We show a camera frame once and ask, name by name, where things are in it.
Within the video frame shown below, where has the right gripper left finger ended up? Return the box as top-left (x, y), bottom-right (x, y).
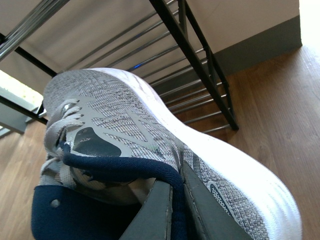
top-left (120, 180), bottom-right (173, 240)

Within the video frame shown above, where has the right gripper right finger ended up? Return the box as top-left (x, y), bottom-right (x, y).
top-left (183, 161), bottom-right (251, 240)

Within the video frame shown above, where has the grey sneaker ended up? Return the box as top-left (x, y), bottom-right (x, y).
top-left (31, 68), bottom-right (303, 240)

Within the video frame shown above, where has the black metal shoe rack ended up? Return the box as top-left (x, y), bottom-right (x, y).
top-left (0, 0), bottom-right (239, 130)

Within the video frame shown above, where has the grey window frame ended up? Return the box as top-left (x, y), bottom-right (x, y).
top-left (0, 87), bottom-right (48, 138)

